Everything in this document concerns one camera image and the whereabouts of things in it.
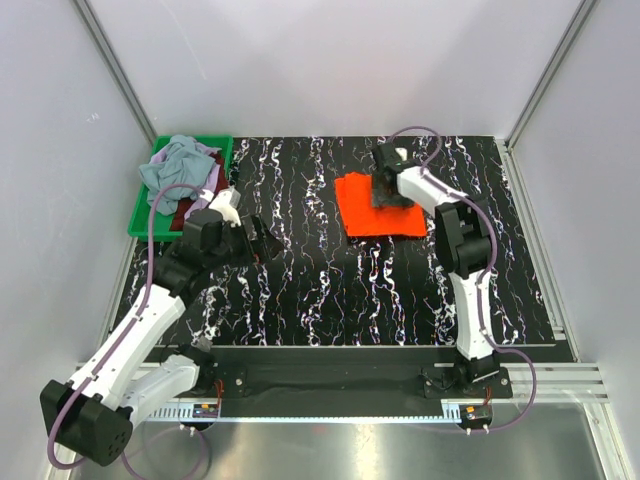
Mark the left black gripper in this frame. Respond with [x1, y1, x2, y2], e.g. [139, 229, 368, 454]
[206, 214, 284, 272]

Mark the orange t shirt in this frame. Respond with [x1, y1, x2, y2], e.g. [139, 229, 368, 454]
[334, 173, 427, 238]

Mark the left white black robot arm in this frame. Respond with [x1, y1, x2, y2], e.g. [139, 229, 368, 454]
[40, 207, 284, 470]

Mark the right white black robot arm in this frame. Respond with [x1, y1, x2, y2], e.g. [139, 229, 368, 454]
[372, 166, 500, 397]

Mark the dark red t shirt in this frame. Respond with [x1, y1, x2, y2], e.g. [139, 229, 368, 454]
[170, 152, 229, 231]

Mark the lilac t shirt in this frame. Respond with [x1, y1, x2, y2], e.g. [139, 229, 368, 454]
[139, 135, 228, 232]

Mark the grey-blue t shirt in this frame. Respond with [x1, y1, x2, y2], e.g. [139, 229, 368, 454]
[139, 135, 219, 205]

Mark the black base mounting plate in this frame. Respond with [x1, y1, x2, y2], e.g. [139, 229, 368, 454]
[157, 344, 514, 419]

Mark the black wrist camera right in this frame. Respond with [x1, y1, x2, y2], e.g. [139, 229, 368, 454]
[371, 143, 413, 175]

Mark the white slotted cable duct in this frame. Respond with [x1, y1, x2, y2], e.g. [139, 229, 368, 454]
[147, 401, 461, 423]

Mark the right aluminium corner post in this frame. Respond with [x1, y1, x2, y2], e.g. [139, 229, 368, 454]
[504, 0, 599, 151]

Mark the aluminium corner post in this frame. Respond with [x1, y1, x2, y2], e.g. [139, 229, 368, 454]
[71, 0, 157, 145]
[504, 0, 599, 151]

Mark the left aluminium corner post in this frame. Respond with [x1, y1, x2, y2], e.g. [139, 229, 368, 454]
[71, 0, 157, 145]

